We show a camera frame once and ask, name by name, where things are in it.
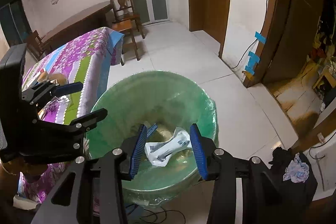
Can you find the black clothes pile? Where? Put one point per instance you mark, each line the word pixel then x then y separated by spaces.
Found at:
pixel 297 182

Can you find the wooden chair at right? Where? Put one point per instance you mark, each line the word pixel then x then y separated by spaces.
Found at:
pixel 124 14

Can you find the wooden chair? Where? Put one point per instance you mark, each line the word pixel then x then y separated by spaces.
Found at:
pixel 124 14
pixel 35 45

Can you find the blue tape pieces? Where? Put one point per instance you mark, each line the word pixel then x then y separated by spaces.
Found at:
pixel 254 59

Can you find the purple floral tablecloth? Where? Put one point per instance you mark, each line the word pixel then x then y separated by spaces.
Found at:
pixel 86 59

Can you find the person's left hand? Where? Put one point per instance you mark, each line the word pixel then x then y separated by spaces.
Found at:
pixel 31 172

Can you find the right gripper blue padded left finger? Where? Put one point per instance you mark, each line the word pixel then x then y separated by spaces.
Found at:
pixel 138 150

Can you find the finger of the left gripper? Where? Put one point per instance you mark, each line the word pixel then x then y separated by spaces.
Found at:
pixel 87 122
pixel 63 90

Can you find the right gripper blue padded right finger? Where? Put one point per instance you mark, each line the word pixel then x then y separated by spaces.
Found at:
pixel 199 151

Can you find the bread in clear bag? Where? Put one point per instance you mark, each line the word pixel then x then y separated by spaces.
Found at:
pixel 57 78

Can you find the dark window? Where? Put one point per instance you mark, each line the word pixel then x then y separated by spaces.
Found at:
pixel 14 23

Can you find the wooden chair at left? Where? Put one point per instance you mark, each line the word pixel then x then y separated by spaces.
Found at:
pixel 35 45

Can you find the dark blue snack box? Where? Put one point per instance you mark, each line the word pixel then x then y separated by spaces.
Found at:
pixel 151 130

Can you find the dark wooden dining table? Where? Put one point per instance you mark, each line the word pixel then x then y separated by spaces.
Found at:
pixel 84 21

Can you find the white wet wipes pouch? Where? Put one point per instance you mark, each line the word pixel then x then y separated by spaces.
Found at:
pixel 159 153

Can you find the green lined trash bin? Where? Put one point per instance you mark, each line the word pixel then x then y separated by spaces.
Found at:
pixel 154 97

